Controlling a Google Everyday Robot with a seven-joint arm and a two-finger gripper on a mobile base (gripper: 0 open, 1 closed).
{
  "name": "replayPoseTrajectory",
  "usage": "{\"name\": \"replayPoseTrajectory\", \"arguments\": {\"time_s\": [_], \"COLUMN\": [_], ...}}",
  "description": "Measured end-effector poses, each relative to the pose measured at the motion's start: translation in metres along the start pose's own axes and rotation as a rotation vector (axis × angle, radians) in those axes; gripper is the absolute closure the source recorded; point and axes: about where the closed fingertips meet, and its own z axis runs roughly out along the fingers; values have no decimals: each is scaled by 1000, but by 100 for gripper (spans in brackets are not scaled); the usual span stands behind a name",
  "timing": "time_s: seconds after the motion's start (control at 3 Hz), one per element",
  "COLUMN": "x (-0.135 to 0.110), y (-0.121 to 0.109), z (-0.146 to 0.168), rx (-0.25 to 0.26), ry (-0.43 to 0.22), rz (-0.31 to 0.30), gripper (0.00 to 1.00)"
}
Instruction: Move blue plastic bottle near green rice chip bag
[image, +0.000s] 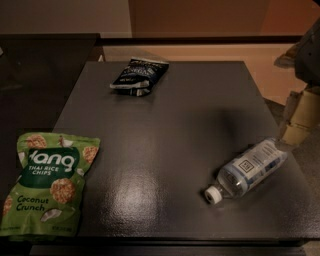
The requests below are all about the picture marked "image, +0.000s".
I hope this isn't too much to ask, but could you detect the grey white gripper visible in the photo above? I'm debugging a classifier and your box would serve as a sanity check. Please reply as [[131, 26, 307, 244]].
[[274, 18, 320, 146]]

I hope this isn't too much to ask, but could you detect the blue plastic water bottle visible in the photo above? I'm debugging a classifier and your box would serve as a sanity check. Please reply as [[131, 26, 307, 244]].
[[204, 138, 288, 204]]

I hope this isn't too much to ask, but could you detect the dark blue snack bag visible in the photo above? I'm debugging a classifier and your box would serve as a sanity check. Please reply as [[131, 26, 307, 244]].
[[110, 57, 169, 97]]

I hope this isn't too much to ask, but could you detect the green rice chip bag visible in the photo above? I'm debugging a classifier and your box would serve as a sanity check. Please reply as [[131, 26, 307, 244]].
[[0, 132, 100, 240]]

